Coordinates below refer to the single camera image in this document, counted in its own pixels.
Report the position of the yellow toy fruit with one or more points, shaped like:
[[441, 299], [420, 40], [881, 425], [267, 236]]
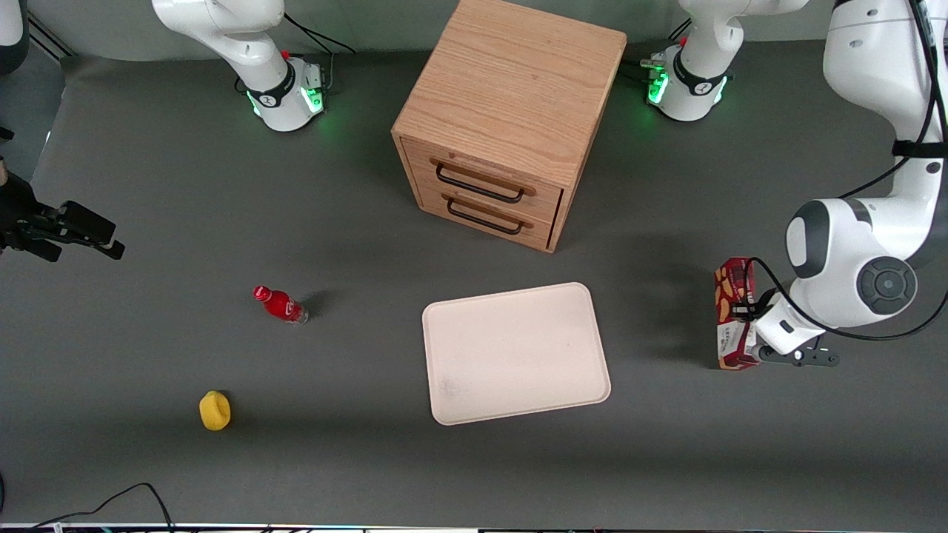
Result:
[[215, 411]]

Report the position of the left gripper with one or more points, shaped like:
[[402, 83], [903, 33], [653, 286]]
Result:
[[749, 309]]

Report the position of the wooden drawer front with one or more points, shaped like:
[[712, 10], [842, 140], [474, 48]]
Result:
[[481, 166], [481, 226]]

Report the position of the beige plastic tray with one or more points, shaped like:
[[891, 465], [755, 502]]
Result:
[[515, 354]]

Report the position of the grey table mat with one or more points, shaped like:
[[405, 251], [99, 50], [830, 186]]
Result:
[[222, 185]]

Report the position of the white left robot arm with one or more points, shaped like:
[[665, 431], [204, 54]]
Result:
[[844, 244]]

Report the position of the wooden drawer cabinet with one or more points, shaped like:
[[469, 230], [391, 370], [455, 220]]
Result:
[[511, 81]]

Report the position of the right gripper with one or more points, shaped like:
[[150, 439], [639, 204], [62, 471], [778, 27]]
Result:
[[21, 222]]

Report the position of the red cookie box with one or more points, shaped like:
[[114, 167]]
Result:
[[733, 281]]

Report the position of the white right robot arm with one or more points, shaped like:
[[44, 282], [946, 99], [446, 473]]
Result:
[[252, 44]]

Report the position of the red soda bottle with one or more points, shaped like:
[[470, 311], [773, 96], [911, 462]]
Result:
[[281, 304]]

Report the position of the aluminium frame rail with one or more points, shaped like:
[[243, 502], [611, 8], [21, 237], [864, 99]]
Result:
[[50, 38]]

